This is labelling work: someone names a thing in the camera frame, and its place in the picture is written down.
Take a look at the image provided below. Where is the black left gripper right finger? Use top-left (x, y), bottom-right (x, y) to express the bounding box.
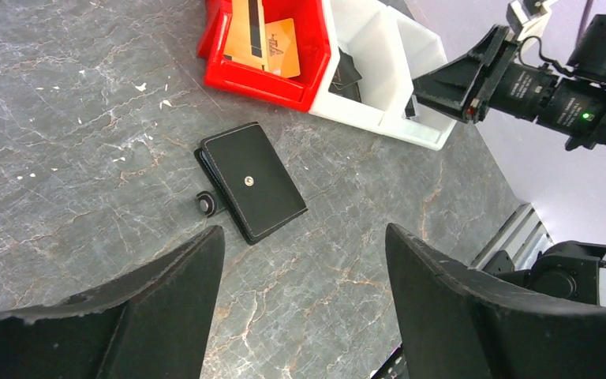
top-left (385, 223), bottom-right (606, 378)

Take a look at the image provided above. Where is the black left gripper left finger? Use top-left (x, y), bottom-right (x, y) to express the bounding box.
top-left (0, 226), bottom-right (225, 378)

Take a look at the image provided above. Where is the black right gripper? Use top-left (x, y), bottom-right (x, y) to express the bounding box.
top-left (412, 24), bottom-right (596, 138)

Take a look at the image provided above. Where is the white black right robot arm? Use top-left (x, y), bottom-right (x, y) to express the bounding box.
top-left (413, 14), bottom-right (606, 151)

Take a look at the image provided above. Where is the stack of gold credit cards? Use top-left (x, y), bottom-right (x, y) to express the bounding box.
top-left (223, 0), bottom-right (301, 78)

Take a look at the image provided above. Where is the white plastic bin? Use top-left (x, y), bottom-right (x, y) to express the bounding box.
top-left (380, 6), bottom-right (456, 151)
top-left (309, 1), bottom-right (413, 135)

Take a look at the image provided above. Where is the black wallet in bin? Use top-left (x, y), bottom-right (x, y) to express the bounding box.
top-left (328, 49), bottom-right (362, 103)

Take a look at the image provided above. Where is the red plastic bin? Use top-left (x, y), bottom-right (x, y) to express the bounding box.
top-left (197, 1), bottom-right (332, 112)

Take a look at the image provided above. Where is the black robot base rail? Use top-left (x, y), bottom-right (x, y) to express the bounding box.
top-left (370, 204), bottom-right (553, 378)

